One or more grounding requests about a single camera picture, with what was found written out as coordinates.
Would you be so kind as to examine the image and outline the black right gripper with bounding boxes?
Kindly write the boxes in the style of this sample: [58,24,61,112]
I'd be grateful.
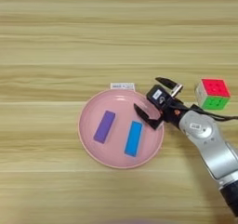
[133,76,191,130]

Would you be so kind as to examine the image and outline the small white red box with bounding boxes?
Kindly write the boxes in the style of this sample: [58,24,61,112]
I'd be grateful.
[110,82,137,91]

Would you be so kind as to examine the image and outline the Rubik's cube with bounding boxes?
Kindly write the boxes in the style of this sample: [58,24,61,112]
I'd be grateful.
[193,77,232,112]

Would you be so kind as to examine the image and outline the pink round plate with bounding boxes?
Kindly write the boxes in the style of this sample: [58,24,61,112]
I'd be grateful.
[77,88,165,170]

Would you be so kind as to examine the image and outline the black box with white label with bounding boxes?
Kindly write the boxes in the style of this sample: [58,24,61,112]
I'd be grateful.
[145,84,173,107]

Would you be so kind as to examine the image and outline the blue rectangular block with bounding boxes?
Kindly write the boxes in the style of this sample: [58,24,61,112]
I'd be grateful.
[124,120,144,158]

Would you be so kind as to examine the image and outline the purple rectangular block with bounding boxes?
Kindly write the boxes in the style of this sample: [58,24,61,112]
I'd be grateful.
[93,110,117,145]

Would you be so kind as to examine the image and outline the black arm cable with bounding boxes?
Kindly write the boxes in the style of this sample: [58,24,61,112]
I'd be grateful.
[182,99,238,122]

